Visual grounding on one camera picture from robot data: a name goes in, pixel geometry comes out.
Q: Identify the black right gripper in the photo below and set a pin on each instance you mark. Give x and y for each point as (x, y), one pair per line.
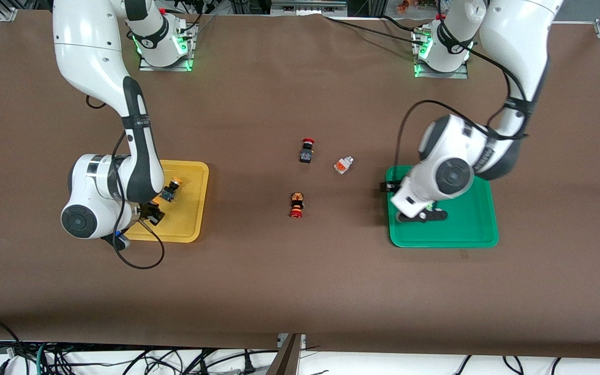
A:
(150, 210)

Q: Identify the red push button black block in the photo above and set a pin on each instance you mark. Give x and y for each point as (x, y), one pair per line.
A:
(306, 153)

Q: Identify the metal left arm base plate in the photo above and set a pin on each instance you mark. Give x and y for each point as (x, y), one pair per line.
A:
(440, 75)

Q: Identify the aluminium frame rail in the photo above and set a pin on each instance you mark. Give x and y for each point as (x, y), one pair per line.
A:
(308, 7)

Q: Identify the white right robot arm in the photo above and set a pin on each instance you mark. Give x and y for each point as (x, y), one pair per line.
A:
(91, 52)

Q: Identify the dark brown table beam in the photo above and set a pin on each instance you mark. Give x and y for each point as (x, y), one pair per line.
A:
(285, 359)

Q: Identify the white switch orange base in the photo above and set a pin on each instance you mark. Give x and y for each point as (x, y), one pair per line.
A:
(341, 166)

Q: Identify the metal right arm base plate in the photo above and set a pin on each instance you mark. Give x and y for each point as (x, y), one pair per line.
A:
(167, 67)

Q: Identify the green plastic tray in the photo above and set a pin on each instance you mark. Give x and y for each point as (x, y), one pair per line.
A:
(466, 229)

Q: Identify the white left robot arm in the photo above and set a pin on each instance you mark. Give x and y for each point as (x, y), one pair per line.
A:
(513, 41)

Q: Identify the red push button orange block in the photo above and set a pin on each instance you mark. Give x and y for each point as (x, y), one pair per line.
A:
(297, 204)

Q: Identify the yellow plastic tray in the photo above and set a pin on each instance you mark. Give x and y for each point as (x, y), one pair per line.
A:
(190, 219)

